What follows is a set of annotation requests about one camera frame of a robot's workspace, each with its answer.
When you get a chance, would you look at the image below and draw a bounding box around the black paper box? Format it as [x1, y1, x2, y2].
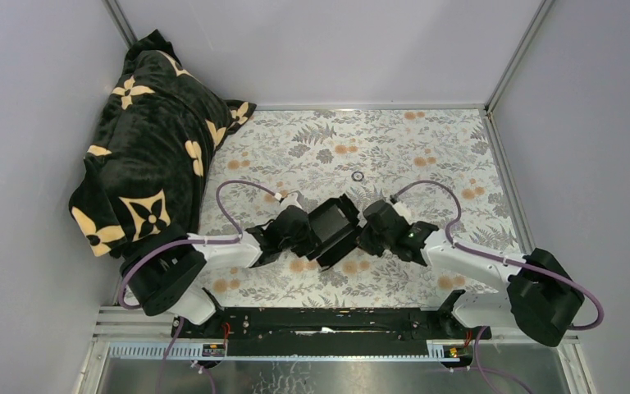
[307, 194, 363, 270]

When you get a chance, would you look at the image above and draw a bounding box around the floral tablecloth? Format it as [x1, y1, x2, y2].
[194, 109, 520, 308]

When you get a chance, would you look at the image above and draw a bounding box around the black floral blanket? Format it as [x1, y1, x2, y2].
[69, 30, 256, 257]

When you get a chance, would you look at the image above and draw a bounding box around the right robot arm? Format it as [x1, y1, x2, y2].
[358, 199, 585, 347]

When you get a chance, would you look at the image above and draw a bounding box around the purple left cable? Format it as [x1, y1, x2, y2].
[117, 179, 289, 311]

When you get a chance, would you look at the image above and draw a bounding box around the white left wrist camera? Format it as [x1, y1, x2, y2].
[279, 191, 303, 210]

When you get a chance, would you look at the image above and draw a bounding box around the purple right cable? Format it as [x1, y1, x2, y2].
[389, 179, 608, 394]

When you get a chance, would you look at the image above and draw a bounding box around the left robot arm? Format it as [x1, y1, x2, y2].
[120, 205, 321, 337]

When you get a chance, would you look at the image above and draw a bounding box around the purple cable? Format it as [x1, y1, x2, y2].
[389, 179, 608, 394]
[117, 179, 289, 311]

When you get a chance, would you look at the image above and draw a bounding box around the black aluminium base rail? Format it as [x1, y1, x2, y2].
[95, 305, 579, 360]

